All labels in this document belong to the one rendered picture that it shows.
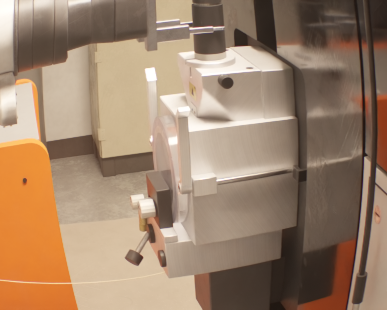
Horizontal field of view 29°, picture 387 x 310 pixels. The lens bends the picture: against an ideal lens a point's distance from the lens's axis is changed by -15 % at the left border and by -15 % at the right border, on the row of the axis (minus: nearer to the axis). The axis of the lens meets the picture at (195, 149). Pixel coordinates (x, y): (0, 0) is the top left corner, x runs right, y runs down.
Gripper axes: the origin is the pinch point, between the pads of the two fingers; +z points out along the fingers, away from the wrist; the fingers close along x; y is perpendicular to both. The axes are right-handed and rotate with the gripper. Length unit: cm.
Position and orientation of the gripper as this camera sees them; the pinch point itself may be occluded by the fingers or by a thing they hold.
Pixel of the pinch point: (218, 25)
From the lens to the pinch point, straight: 67.9
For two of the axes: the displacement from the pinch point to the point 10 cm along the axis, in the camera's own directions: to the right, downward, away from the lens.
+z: 9.7, -1.3, 2.1
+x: -2.5, -3.2, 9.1
